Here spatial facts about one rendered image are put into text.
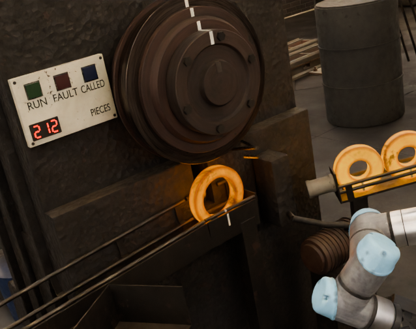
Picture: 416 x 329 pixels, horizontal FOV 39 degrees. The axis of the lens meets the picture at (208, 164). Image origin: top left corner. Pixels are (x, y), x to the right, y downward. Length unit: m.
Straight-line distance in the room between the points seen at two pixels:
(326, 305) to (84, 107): 0.84
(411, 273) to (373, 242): 1.58
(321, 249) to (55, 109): 0.91
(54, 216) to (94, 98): 0.33
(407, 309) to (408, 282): 1.38
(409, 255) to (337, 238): 0.93
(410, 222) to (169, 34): 0.76
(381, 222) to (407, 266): 1.52
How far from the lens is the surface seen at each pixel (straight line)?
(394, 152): 1.97
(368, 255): 1.14
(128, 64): 1.54
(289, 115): 2.04
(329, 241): 1.94
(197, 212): 1.75
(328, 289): 1.18
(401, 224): 1.26
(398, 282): 2.67
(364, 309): 1.21
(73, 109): 1.63
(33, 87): 1.57
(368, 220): 1.27
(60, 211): 1.65
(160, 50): 1.55
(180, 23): 1.59
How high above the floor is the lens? 1.48
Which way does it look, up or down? 21 degrees down
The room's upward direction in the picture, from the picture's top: 11 degrees counter-clockwise
